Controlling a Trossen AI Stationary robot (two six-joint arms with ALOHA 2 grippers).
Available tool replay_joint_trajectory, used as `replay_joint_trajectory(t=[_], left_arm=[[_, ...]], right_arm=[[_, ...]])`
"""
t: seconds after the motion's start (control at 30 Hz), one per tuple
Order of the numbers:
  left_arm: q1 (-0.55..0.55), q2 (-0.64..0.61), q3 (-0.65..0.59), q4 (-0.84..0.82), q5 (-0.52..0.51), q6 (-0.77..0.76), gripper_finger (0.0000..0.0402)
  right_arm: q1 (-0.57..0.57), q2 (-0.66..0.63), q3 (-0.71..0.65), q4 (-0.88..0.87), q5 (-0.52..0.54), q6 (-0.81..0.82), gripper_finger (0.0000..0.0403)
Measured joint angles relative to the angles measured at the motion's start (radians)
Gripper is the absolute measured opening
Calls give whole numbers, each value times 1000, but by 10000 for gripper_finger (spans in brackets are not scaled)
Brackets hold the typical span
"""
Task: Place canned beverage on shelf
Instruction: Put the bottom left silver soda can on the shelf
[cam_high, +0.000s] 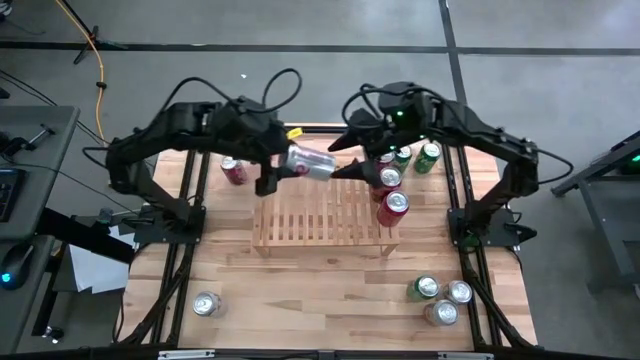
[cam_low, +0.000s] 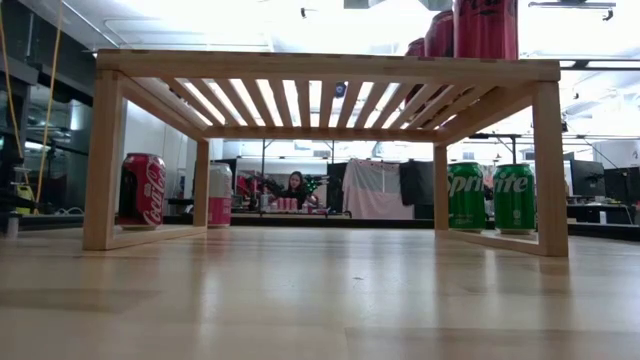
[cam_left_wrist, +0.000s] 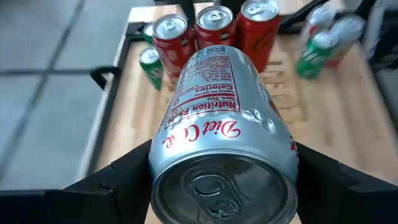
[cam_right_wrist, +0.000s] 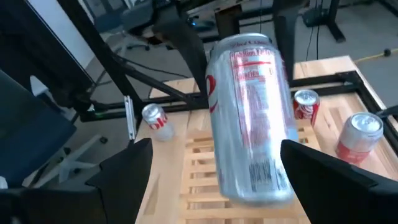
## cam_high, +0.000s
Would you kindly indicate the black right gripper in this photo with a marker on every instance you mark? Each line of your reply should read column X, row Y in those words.
column 405, row 115

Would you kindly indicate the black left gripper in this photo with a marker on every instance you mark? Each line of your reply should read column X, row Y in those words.
column 272, row 145

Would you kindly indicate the silver diet cola can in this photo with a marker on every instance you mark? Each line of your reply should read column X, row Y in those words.
column 458, row 292
column 206, row 303
column 442, row 312
column 312, row 162

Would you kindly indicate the red cola can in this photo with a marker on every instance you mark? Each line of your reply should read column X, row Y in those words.
column 395, row 205
column 386, row 158
column 390, row 179
column 234, row 170

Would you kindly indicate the green Sprite can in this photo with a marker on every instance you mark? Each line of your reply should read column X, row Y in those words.
column 402, row 152
column 424, row 288
column 429, row 154

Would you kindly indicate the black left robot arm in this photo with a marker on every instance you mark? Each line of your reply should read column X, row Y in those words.
column 190, row 125

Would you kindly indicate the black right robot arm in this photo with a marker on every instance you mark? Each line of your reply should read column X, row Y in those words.
column 475, row 130

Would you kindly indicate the wooden slatted shelf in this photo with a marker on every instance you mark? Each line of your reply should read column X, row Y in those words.
column 315, row 220

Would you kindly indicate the yellow tape tag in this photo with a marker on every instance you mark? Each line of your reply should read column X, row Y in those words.
column 295, row 133

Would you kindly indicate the black support beam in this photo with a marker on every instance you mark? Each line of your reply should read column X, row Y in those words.
column 85, row 240

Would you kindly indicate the white paper sheets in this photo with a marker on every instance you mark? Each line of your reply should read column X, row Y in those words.
column 95, row 275

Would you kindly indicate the black tripod stand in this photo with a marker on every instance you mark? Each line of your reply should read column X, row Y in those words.
column 94, row 37

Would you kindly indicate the grey desk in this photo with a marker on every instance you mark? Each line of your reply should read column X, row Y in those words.
column 45, row 175
column 30, row 310

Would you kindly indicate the black metal side table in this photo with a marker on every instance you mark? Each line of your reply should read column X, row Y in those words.
column 607, row 220

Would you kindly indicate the black desk tool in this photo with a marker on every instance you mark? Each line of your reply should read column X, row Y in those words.
column 37, row 136

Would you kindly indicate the black keyboard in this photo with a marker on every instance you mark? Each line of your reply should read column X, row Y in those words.
column 7, row 195

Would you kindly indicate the black computer mouse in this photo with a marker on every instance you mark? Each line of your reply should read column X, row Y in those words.
column 17, row 262

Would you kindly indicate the black caster wheel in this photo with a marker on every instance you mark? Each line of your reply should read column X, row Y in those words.
column 53, row 333

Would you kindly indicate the person's foot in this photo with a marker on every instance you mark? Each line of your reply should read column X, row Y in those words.
column 4, row 7

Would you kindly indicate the black metal table frame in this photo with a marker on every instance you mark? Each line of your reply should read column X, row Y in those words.
column 320, row 129

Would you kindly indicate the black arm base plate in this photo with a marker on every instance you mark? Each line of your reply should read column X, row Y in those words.
column 502, row 236
column 192, row 236

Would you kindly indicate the silver metal bracket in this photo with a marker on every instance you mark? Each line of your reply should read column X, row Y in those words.
column 465, row 356
column 185, row 354

